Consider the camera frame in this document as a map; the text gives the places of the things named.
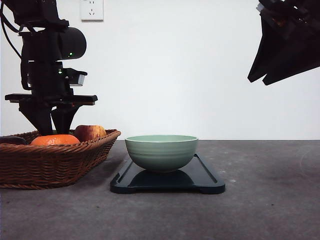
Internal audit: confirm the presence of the black image-left gripper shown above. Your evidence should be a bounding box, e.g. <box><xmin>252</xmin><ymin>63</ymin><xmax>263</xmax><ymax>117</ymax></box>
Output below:
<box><xmin>5</xmin><ymin>60</ymin><xmax>98</xmax><ymax>135</ymax></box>

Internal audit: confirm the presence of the brown wicker basket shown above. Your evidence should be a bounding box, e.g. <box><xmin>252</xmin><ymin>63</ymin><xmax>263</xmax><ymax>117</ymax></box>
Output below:
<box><xmin>0</xmin><ymin>129</ymin><xmax>121</xmax><ymax>190</ymax></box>

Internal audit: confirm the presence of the dark rectangular tray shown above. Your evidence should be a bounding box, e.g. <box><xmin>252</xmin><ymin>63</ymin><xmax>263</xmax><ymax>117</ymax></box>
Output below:
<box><xmin>110</xmin><ymin>154</ymin><xmax>226</xmax><ymax>194</ymax></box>

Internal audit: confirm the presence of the orange tangerine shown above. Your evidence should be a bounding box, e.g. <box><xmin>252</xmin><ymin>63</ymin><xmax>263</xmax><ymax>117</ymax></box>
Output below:
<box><xmin>30</xmin><ymin>134</ymin><xmax>80</xmax><ymax>146</ymax></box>

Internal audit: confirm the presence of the black cable image-left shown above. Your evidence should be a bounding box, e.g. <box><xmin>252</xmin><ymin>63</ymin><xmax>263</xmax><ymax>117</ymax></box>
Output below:
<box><xmin>0</xmin><ymin>0</ymin><xmax>23</xmax><ymax>61</ymax></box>

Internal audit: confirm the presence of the red yellow apple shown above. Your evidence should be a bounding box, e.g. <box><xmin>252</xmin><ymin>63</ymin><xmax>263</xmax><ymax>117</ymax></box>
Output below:
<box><xmin>75</xmin><ymin>125</ymin><xmax>107</xmax><ymax>142</ymax></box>

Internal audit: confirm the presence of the green ceramic bowl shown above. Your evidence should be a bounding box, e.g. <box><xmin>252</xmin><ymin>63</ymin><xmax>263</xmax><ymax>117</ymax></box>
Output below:
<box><xmin>124</xmin><ymin>134</ymin><xmax>199</xmax><ymax>173</ymax></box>

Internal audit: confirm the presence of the black image-right gripper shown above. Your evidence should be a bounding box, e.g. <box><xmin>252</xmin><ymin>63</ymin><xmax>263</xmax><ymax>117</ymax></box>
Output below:
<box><xmin>247</xmin><ymin>0</ymin><xmax>320</xmax><ymax>86</ymax></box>

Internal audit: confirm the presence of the dark purple fruit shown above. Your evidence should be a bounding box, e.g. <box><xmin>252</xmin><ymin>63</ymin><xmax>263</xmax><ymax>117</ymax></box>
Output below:
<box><xmin>0</xmin><ymin>135</ymin><xmax>27</xmax><ymax>145</ymax></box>

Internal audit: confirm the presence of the white wall socket left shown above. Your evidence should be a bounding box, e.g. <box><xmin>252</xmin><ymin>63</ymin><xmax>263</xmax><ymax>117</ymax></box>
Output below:
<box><xmin>80</xmin><ymin>0</ymin><xmax>104</xmax><ymax>23</ymax></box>

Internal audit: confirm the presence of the black image-left robot arm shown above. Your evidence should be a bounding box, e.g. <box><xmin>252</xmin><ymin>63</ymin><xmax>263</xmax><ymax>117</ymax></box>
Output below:
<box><xmin>5</xmin><ymin>0</ymin><xmax>98</xmax><ymax>136</ymax></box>

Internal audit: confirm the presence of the black wrist camera image-left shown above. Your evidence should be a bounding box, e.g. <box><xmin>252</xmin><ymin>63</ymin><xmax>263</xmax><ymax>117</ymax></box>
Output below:
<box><xmin>63</xmin><ymin>68</ymin><xmax>88</xmax><ymax>86</ymax></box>

